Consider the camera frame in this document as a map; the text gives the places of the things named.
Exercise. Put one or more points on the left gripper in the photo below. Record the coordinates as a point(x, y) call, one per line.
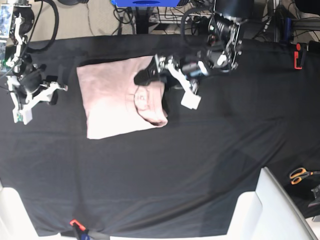
point(187, 74)

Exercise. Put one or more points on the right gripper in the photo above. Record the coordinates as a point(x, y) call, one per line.
point(31, 88)

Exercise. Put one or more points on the pink T-shirt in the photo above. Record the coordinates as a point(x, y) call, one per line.
point(114, 104)

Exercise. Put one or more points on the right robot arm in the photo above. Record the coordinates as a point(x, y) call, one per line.
point(17, 26)

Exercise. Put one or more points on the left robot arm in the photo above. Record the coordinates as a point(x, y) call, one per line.
point(219, 52)

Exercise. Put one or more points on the black monitor stand pole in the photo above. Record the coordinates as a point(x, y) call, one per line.
point(142, 15)

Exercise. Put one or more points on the power strip with red light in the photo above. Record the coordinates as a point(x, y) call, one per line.
point(167, 18)

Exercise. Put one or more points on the blue box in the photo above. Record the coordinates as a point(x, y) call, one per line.
point(145, 3)

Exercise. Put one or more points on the black table cloth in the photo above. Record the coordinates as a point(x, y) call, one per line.
point(181, 180)

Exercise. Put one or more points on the red black clamp bottom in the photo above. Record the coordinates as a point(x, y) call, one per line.
point(82, 233)

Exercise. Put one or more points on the red black clamp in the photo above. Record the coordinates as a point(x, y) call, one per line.
point(82, 233)
point(300, 54)

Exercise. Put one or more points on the red black clamp right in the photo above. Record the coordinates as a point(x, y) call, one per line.
point(300, 54)

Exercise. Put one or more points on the black object right edge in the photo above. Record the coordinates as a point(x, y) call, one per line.
point(316, 202)

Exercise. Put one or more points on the white table frame left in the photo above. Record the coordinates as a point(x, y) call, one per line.
point(15, 223)

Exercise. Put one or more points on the white table frame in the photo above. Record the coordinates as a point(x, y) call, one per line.
point(15, 223)
point(268, 213)

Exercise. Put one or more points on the orange handled scissors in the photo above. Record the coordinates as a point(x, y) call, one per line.
point(301, 173)

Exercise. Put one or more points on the white table frame right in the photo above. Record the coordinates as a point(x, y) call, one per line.
point(268, 213)

